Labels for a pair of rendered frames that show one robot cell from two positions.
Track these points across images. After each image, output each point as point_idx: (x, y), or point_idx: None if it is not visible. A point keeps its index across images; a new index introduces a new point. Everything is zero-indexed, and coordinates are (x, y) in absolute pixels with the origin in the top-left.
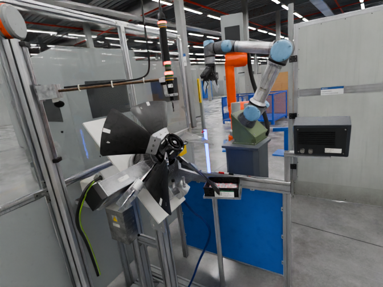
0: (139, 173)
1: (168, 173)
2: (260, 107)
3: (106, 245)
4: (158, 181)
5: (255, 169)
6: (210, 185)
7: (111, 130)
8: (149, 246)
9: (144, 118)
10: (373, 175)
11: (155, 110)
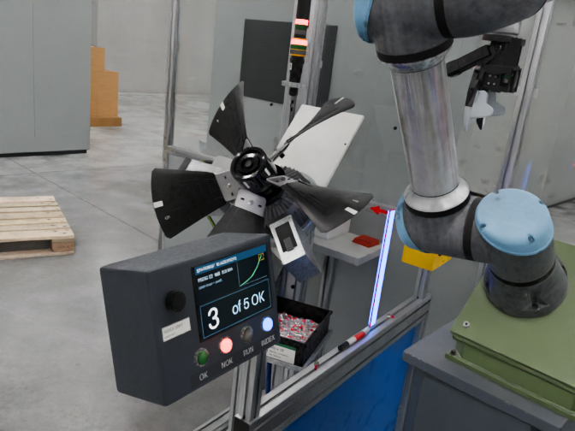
0: None
1: (216, 199)
2: (406, 207)
3: (333, 333)
4: (171, 181)
5: (406, 422)
6: (305, 319)
7: (225, 108)
8: None
9: (311, 121)
10: None
11: (322, 114)
